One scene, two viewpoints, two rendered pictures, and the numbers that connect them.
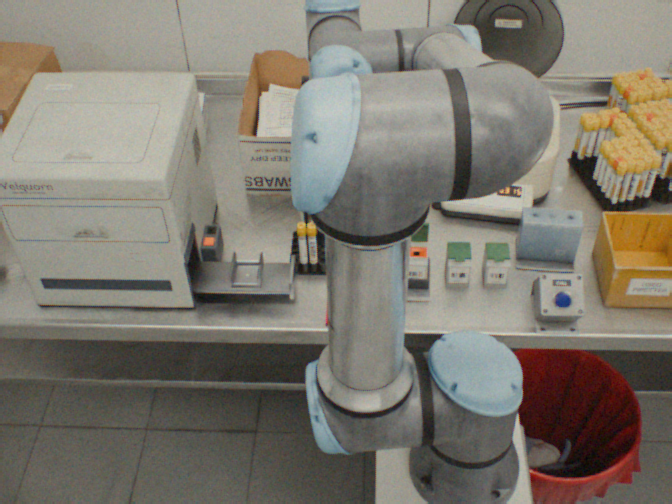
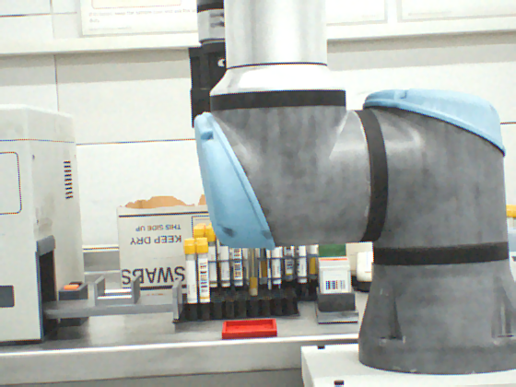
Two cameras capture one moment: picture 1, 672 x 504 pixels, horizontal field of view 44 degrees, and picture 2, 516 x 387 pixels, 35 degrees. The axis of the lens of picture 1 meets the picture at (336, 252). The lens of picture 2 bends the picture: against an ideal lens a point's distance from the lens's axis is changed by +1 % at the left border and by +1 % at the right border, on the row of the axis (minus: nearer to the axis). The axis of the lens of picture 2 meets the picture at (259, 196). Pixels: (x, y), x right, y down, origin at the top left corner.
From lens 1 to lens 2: 0.86 m
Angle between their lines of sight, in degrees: 43
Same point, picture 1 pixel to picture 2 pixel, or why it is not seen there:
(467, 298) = not seen: hidden behind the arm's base
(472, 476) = (461, 281)
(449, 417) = (405, 138)
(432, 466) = (394, 293)
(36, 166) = not seen: outside the picture
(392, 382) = (316, 65)
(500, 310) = not seen: hidden behind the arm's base
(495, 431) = (478, 172)
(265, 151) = (147, 229)
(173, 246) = (25, 219)
